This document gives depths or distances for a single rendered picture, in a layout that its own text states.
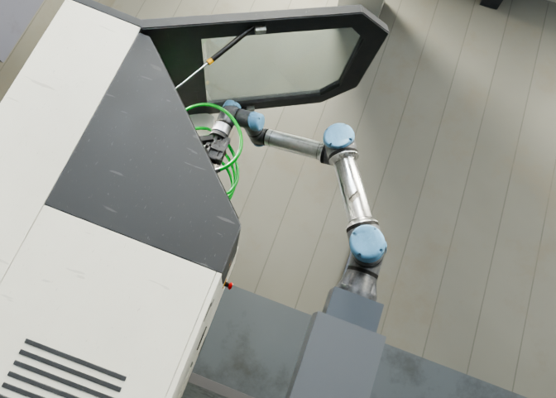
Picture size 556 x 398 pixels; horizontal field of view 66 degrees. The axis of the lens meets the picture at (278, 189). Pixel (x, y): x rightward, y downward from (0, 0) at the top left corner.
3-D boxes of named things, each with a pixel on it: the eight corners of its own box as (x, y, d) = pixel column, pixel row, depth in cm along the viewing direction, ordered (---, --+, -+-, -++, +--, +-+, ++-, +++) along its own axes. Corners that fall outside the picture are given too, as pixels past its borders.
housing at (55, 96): (-114, 488, 109) (145, 20, 151) (-221, 448, 108) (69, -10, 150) (74, 387, 243) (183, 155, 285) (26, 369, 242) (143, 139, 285)
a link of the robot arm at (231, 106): (240, 100, 180) (222, 97, 182) (230, 123, 176) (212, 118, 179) (245, 111, 187) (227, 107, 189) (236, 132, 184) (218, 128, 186)
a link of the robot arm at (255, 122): (269, 123, 186) (246, 118, 189) (262, 109, 176) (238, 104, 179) (262, 139, 184) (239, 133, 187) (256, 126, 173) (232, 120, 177)
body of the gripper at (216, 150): (219, 161, 173) (231, 136, 177) (199, 153, 173) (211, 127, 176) (219, 167, 180) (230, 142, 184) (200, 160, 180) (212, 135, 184)
